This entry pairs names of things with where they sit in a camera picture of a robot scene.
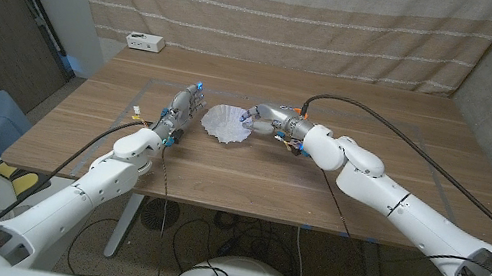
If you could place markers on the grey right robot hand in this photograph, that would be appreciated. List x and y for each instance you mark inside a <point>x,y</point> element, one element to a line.
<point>279,119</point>

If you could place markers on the beige striped backdrop curtain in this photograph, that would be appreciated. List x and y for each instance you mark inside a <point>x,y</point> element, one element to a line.
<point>286,23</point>

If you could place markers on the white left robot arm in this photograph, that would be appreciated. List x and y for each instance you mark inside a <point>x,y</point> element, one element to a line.
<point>72,204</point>

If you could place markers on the white table leg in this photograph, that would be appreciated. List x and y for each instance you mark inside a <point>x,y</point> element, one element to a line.
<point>124,225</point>

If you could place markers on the yellow and black floor object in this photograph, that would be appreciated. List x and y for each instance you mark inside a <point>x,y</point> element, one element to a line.
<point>22,181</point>

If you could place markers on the white paper coffee filter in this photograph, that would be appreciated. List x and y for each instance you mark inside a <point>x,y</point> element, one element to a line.
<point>223,124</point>

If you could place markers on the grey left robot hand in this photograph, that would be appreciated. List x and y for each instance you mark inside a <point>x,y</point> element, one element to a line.
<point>180,108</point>

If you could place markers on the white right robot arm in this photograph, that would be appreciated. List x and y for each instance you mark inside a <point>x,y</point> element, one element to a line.
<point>414,218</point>

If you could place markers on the round black floor grille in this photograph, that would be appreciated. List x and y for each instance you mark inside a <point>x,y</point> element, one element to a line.
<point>159,215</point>

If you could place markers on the white power strip box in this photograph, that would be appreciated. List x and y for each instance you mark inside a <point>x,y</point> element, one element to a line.
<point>145,42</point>

